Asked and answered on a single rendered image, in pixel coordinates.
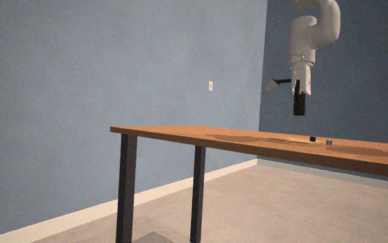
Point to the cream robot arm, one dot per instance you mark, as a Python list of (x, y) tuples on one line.
[(306, 35)]

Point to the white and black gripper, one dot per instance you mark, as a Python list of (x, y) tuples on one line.
[(302, 83)]

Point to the tan flat mat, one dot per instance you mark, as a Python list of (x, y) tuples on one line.
[(289, 139)]

